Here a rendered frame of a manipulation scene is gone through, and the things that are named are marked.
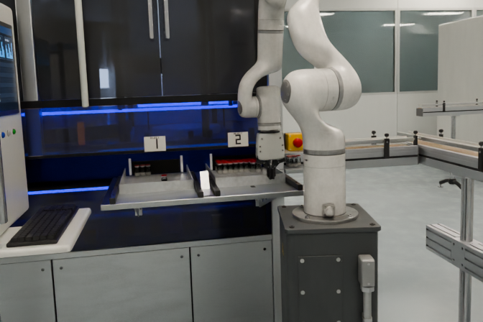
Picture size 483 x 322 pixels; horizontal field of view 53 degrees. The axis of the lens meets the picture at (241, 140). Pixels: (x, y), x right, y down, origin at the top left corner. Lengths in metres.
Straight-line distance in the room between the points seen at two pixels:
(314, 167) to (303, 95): 0.21
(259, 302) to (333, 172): 0.99
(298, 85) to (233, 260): 1.03
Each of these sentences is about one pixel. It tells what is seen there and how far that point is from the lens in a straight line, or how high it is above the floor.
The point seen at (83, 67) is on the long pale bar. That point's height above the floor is 1.33.
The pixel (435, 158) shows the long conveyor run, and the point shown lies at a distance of 2.34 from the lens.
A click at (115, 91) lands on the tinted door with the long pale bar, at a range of 1.98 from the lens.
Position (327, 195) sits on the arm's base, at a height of 0.93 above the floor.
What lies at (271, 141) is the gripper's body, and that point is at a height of 1.04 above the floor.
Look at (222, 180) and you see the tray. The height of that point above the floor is 0.90.
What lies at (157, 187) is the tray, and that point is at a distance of 1.74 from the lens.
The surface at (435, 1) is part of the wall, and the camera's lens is 7.80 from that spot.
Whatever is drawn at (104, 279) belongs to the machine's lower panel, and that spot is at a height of 0.48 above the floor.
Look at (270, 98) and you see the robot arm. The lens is 1.70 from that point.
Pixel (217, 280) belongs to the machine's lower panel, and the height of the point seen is 0.42.
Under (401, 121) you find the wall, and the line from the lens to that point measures 7.49.
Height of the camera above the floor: 1.25
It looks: 7 degrees down
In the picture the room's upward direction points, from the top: 2 degrees counter-clockwise
